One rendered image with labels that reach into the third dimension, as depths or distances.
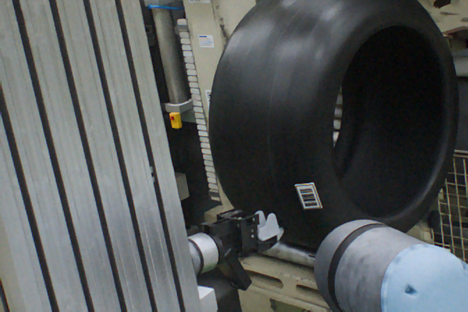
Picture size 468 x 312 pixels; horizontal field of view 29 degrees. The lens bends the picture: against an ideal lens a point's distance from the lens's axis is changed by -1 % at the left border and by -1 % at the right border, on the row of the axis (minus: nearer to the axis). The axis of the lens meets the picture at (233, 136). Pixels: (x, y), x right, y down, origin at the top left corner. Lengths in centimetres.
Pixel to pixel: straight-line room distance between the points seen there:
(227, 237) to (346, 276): 80
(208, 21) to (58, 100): 126
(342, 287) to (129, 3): 39
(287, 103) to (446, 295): 87
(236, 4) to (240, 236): 61
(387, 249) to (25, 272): 39
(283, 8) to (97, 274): 106
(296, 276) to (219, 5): 64
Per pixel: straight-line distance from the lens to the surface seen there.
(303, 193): 183
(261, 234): 188
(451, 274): 100
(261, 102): 184
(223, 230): 181
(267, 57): 186
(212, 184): 238
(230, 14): 216
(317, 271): 110
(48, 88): 93
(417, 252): 101
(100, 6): 98
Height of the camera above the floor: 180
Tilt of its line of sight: 17 degrees down
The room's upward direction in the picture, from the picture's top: 10 degrees counter-clockwise
